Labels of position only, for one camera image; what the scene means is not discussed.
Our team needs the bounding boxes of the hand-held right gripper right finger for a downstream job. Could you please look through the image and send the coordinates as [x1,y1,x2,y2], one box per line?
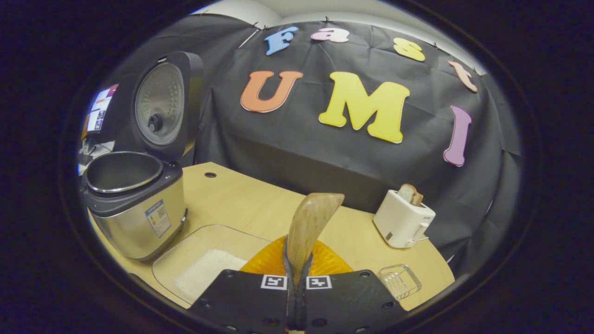
[297,239,409,334]

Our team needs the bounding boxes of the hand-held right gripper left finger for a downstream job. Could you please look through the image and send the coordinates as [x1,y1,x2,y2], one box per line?
[188,236,297,334]

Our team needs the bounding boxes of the clear chopstick holder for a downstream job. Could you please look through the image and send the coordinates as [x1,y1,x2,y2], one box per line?
[378,264,423,301]

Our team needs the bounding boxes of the white rice heap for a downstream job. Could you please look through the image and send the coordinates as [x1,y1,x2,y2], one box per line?
[174,249,248,302]

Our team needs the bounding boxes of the wooden spoon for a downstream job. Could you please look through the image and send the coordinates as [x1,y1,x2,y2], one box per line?
[286,193,345,283]

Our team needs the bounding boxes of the silver black rice cooker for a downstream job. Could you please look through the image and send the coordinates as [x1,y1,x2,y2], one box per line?
[80,50,205,263]

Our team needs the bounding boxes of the clear plastic tray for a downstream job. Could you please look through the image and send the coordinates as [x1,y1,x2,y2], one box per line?
[152,224,272,307]

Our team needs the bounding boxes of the white toaster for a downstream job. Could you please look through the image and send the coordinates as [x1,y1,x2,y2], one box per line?
[373,189,437,249]

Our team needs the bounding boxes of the toasted bread slice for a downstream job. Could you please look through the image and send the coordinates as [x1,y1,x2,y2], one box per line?
[398,184,424,207]

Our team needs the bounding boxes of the white side desk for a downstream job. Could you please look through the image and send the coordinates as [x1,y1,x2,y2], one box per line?
[77,141,116,176]

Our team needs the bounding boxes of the computer monitor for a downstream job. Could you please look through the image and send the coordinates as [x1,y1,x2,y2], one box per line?
[86,83,119,134]

